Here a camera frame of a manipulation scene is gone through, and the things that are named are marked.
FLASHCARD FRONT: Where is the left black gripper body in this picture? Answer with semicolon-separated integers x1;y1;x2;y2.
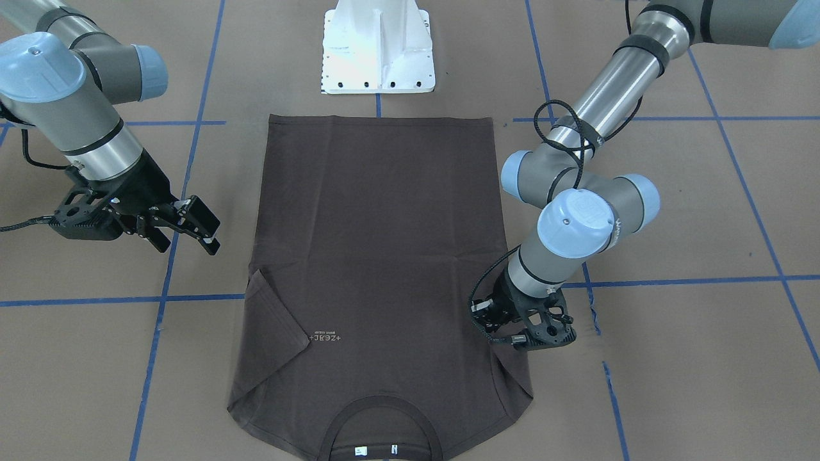
471;270;545;343

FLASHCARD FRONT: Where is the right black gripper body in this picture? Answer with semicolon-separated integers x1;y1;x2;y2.
102;150;177;250

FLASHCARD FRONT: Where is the dark brown t-shirt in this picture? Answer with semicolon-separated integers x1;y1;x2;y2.
227;115;533;460

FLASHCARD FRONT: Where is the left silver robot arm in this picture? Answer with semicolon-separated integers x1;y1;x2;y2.
530;44;818;367

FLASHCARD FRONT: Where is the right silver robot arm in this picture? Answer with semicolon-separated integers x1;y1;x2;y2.
1;1;220;255

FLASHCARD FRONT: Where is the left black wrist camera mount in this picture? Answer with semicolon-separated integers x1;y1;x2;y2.
510;289;577;351

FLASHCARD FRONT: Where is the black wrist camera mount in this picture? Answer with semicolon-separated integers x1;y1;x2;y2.
47;186;140;240
510;289;577;351

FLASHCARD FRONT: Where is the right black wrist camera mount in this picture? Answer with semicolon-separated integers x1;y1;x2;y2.
47;186;140;240

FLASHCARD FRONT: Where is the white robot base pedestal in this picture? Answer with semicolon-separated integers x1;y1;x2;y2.
320;1;436;95

